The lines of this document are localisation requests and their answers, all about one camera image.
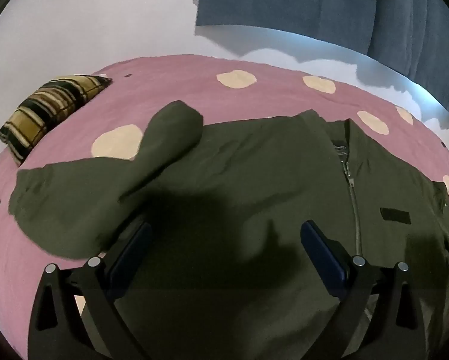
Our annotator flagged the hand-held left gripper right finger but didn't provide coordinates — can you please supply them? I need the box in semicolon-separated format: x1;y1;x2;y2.
300;220;429;360

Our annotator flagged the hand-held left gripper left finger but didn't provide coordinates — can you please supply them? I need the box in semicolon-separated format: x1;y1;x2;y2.
27;221;154;360

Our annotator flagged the olive green zip jacket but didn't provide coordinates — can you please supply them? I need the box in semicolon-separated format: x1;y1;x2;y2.
7;100;449;360

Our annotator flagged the yellow black striped pillow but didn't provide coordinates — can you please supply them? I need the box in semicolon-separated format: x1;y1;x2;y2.
0;75;113;167

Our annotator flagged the pink polka dot bedsheet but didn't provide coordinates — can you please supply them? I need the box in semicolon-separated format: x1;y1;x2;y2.
0;54;449;360

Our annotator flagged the blue curtain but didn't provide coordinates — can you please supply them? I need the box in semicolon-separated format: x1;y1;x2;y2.
195;0;449;120

